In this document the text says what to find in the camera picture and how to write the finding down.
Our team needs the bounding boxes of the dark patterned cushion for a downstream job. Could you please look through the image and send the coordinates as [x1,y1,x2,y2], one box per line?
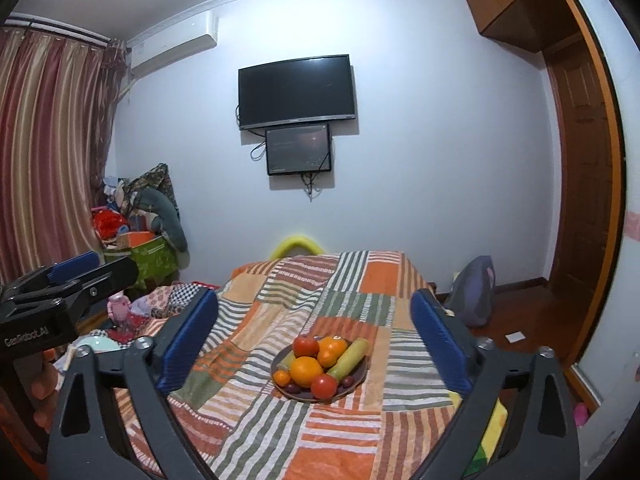
[122,162,181,216]

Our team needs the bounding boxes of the black wall television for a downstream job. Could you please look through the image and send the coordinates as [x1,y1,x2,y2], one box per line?
[237,54,357,132]

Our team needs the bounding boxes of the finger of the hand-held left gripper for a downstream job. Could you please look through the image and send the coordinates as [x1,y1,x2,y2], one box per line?
[10,256,140,321]
[0,250,101,301]

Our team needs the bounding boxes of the large plain orange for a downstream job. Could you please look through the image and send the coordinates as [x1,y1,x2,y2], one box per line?
[290,356,326,389]

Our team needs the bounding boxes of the small black wall monitor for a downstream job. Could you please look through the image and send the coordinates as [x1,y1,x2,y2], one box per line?
[265,123,333,177]

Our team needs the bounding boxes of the green patterned storage box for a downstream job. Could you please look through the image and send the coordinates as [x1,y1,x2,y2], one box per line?
[102,235,180,291]

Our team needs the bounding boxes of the red plastic bag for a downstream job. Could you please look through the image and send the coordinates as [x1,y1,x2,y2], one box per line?
[91,208,128,242]

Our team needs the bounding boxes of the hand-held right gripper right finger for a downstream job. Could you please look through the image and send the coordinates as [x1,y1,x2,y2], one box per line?
[410,287,583,480]

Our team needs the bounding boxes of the white wardrobe sliding door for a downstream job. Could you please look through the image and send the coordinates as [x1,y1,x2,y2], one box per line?
[562,0,640,461]

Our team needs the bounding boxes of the orange with sticker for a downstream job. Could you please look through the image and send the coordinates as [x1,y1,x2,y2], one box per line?
[317,336,349,368]

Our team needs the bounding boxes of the pink toy figure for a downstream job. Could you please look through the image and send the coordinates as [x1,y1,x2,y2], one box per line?
[107,292,133,333]

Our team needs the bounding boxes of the pile of clothes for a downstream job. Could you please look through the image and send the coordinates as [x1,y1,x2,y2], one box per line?
[90,175,131,211]

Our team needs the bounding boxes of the checkered quilt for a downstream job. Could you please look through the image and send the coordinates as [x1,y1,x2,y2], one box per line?
[132,282,221,321]

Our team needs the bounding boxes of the striped red curtain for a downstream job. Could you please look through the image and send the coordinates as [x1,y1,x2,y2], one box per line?
[0,25,128,286]

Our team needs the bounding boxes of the white air conditioner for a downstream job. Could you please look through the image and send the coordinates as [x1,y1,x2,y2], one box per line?
[127,10,219,77]

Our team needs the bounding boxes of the purple round plate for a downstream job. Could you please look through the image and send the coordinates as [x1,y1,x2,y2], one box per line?
[270,337,368,403]

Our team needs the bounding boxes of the yellow green cloth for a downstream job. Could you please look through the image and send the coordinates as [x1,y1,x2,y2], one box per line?
[462,395,509,478]

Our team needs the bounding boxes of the person's left hand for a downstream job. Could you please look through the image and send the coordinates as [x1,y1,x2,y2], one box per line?
[29,350,60,433]

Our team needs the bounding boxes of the striped patchwork blanket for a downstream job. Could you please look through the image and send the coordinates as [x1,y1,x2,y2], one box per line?
[112,250,508,480]

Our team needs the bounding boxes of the orange cardboard box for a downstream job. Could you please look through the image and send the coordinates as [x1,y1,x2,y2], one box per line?
[117,231,156,250]

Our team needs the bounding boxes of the brown wooden door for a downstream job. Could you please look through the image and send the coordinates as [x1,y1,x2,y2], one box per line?
[542,35,618,366]

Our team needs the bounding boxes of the light green plastic basin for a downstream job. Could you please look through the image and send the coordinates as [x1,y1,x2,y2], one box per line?
[70,336,132,358]

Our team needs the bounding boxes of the grey plush shark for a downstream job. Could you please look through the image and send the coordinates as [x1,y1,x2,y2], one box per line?
[135,187,188,252]

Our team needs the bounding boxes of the red tomato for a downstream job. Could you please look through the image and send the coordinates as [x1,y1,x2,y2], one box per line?
[311,374,339,401]
[292,335,321,359]

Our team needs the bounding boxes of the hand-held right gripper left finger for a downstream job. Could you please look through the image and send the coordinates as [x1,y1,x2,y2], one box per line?
[46,287,219,480]

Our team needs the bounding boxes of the dark curtain rod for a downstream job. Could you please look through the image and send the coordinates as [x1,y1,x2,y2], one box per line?
[2,17,113,47]

